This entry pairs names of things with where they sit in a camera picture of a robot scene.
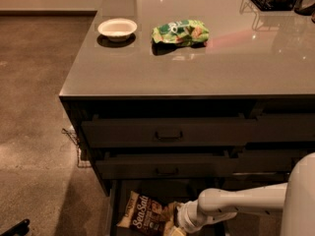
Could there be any white paper bowl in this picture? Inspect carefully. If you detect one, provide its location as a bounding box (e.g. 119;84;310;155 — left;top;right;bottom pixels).
97;18;138;42

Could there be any dark right top drawer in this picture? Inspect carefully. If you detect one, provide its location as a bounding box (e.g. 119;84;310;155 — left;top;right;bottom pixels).
252;114;315;143

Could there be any dark counter cabinet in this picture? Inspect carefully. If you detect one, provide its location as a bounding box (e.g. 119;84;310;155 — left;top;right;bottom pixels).
60;0;315;191

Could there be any wire rack on floor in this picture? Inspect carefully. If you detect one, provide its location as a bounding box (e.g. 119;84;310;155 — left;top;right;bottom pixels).
61;127;92;168

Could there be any dark right bottom drawer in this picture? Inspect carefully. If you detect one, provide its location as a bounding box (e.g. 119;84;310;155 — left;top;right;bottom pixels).
220;173;288;191

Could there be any black object bottom left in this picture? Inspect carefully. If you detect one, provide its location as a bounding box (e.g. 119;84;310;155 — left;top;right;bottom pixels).
0;219;30;236

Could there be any brown sea salt chip bag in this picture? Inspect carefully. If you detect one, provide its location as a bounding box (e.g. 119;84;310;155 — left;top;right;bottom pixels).
117;191;178;236

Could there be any dark right middle drawer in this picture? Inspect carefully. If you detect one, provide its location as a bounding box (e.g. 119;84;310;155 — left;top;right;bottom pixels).
234;149;307;173

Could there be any open bottom drawer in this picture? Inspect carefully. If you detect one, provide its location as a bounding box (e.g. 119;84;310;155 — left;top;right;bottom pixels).
105;178;223;236

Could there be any green chip bag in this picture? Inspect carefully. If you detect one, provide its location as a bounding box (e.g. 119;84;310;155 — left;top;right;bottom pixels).
152;20;210;46

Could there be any dark drawer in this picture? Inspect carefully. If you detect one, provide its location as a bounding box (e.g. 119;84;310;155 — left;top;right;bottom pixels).
95;153;238;179
220;173;288;191
252;114;315;143
234;149;307;173
82;117;257;148

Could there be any dark round object on counter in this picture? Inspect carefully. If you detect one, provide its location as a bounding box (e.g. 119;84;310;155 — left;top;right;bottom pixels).
294;0;315;16

